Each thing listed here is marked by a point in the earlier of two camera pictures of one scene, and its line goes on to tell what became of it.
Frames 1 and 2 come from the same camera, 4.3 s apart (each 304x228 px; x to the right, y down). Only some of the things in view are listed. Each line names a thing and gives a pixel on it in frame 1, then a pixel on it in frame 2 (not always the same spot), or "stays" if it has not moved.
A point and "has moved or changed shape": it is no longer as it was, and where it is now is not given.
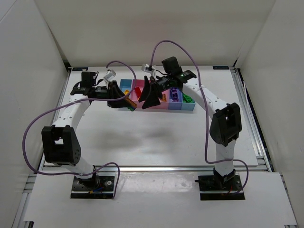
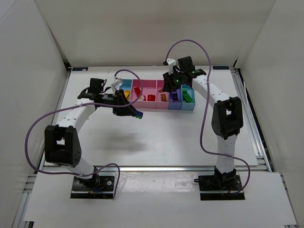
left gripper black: (111, 92) -> (119, 103)
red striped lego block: (138, 91) stays
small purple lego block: (174, 94) stays
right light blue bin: (188, 106) stays
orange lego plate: (164, 98) stays
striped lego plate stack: (133, 105) has moved or changed shape
